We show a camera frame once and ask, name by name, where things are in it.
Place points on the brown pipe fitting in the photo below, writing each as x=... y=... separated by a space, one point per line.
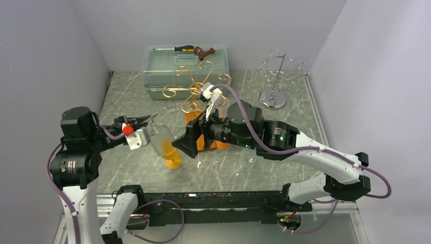
x=202 y=53

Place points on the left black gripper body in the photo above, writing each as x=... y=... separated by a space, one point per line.
x=114 y=128

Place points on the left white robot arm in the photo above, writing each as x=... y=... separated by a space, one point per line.
x=73 y=172

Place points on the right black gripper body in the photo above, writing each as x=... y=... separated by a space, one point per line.
x=212 y=129

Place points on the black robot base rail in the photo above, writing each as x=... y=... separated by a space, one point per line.
x=264 y=207

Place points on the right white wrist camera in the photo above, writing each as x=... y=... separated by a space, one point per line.
x=211 y=97

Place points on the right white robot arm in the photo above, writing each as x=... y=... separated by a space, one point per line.
x=340 y=175

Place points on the black yellow screwdriver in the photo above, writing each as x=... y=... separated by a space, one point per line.
x=185 y=48

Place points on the yellow frosted wine glass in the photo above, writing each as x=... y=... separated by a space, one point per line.
x=161 y=141

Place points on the gold wire wine glass rack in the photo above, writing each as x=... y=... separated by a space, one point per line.
x=192 y=106

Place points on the silver wire cup rack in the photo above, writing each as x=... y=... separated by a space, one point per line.
x=280 y=72

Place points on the clear plastic storage box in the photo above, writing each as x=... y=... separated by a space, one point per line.
x=158 y=67

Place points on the clear stemless glass front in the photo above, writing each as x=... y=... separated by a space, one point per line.
x=248 y=159

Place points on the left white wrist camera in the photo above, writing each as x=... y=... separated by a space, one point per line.
x=136 y=138

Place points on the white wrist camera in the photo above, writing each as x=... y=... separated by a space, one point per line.
x=211 y=97
x=136 y=138

